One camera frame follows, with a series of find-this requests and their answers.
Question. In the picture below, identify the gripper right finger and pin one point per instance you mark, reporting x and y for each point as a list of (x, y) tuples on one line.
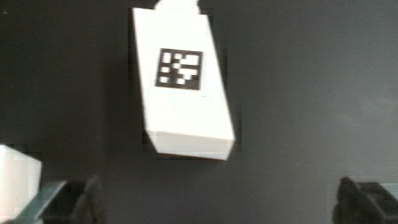
[(366, 202)]

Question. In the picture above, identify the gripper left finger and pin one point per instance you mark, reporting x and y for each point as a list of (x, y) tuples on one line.
[(65, 204)]

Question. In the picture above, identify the left white stool leg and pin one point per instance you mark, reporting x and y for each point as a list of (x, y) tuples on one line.
[(186, 117)]

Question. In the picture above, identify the white U-shaped fence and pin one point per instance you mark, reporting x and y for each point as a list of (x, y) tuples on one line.
[(19, 175)]

